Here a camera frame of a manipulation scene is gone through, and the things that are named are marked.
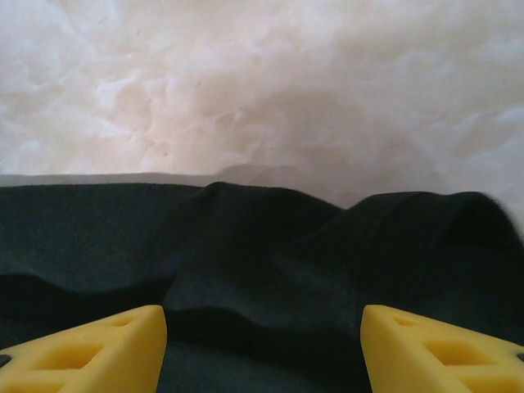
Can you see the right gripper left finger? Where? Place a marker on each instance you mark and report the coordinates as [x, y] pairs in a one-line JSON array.
[[102, 340]]

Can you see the black t-shirt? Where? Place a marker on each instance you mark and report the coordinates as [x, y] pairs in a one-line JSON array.
[[262, 266]]

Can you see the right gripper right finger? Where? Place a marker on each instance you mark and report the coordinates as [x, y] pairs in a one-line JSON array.
[[409, 335]]

